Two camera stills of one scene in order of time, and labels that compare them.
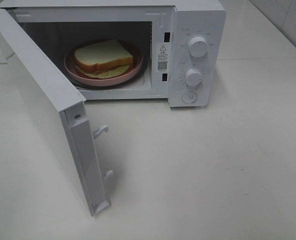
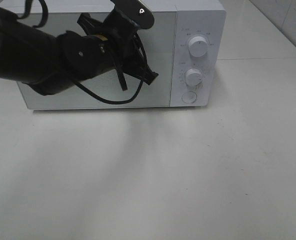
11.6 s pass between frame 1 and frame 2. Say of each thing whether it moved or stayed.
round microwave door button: stayed
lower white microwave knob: stayed
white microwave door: moved
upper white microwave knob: stayed
